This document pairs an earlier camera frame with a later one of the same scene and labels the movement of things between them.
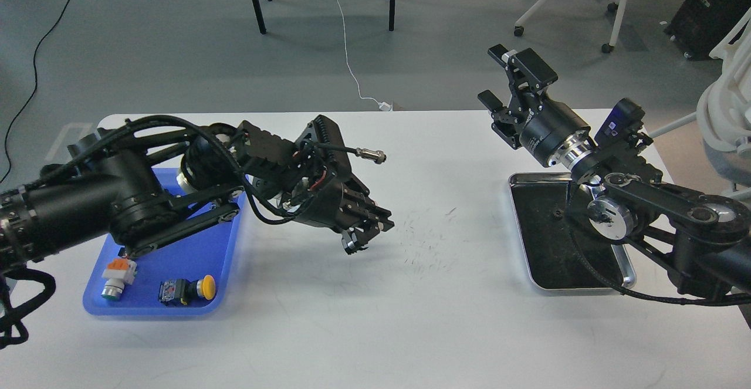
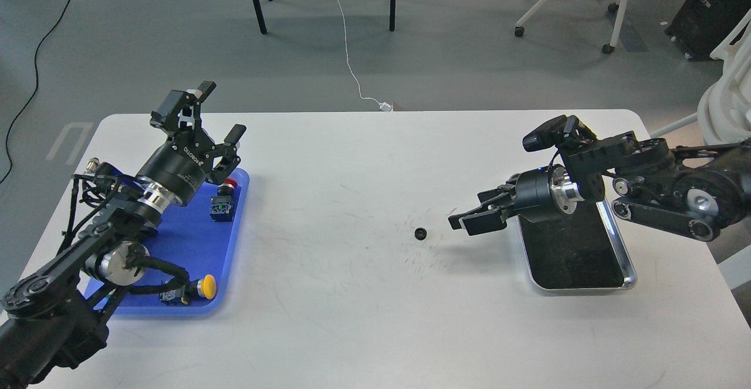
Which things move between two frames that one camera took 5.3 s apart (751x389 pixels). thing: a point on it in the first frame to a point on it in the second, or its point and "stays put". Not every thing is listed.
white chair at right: [723, 114] stays put
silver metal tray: [538, 202] stays put
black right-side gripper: [541, 125] to [535, 196]
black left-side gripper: [344, 201] to [176, 168]
